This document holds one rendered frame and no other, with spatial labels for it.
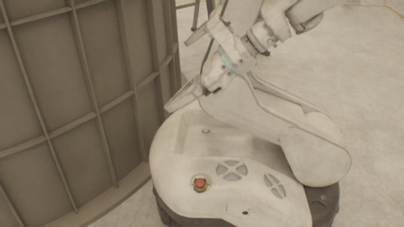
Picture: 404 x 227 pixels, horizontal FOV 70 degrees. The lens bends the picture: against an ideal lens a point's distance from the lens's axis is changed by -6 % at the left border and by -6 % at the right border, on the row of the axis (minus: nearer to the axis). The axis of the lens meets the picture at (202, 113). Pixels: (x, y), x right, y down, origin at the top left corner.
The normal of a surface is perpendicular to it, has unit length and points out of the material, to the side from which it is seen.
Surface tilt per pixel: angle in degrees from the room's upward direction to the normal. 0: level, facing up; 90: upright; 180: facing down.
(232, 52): 67
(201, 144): 1
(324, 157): 90
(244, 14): 90
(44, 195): 90
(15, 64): 90
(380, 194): 0
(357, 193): 0
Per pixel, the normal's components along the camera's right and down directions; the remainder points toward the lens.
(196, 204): -0.08, 0.53
